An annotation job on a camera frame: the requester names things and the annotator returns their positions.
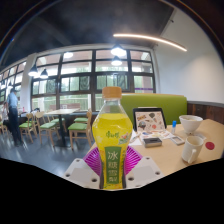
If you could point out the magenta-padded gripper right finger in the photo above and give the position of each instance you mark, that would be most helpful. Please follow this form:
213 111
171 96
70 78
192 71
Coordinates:
145 170

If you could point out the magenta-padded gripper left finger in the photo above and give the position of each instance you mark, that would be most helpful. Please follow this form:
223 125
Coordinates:
80 171

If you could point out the yellow drink bottle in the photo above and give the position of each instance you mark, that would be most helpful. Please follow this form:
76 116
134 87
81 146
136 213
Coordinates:
112 133

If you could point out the small dark box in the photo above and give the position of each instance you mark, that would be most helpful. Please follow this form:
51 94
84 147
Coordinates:
152 142

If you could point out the wooden chairs with green seats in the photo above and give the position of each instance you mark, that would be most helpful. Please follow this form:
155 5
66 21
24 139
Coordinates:
78 126

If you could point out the black-framed tablet with stickers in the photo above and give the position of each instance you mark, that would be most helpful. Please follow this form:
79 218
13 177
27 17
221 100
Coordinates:
150 120

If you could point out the blue-capped white tube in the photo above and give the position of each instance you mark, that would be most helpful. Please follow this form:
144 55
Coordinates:
173 127

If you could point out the white ceramic mug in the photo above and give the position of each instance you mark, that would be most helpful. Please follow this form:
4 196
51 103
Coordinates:
192 146

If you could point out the wooden dining table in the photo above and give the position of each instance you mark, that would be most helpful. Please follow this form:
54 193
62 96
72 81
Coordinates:
61 111

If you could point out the white ceramic bowl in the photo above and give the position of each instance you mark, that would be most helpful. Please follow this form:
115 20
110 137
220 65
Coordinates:
190 123

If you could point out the green upholstered booth bench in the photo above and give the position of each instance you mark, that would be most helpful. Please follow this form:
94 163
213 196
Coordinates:
156 101

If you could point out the flat round red coaster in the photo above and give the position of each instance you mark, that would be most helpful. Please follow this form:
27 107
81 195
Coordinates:
210 145

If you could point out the person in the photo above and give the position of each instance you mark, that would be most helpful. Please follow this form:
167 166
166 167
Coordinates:
14 116

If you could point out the black pendant ceiling lights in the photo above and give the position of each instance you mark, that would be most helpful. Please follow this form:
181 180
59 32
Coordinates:
118 51

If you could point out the long curved linear lamp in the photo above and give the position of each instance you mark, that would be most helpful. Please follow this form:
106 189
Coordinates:
150 38

